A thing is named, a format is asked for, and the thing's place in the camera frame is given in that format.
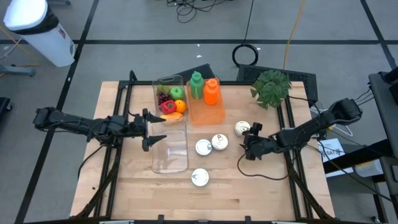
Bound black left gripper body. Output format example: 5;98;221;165
124;108;150;152

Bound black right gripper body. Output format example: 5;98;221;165
242;130;279;161

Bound yellow banana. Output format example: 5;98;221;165
159;111;184;122

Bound red toy bell pepper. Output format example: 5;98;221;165
159;99;178;115

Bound dark red toy grapes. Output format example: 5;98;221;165
156;92;172;106

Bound silver top tuna can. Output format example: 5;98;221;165
211;133;229;152
195;138;213;157
233;120;252;138

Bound toy orange fruit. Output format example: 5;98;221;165
174;98;188;114

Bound green toy apple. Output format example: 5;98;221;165
169;86;186;101

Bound green plastic bottle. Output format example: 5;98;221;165
189;70;205;101

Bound green label tuna can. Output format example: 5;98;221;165
190;167;210;188

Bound orange plastic bottle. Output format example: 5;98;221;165
203;78;220;106

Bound clear plastic bin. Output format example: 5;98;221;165
151;75;189;126
151;119;190;174

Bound orange translucent plastic bin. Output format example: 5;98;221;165
185;78;226;126

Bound black flat panel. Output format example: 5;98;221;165
175;63;217;83

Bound green potted plant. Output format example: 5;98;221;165
249;68;294;111

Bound white printed paper sheet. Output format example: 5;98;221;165
317;138;354;179

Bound black perforated panel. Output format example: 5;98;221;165
236;63;319;107

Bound white plastic container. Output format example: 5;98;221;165
354;159;384;178

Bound black equipment cart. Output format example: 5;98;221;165
322;67;398;224

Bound grey stand base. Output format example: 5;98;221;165
0;63;36;78

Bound white trash bin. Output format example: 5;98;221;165
2;0;76;68

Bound black floor caster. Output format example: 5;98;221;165
0;96;14;113

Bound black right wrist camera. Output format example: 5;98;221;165
251;121;264;136

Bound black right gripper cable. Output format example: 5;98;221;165
236;151;290;182

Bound black metal table frame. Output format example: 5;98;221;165
70;70;336;224

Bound white wire hanger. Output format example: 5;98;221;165
327;120;354;138

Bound black coiled floor cable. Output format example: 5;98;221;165
231;0;260;67

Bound tangled black floor cables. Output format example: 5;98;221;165
166;0;233;24

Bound black cable bundle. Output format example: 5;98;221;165
354;88;374;105

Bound yellow floor cable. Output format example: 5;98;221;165
282;0;307;70

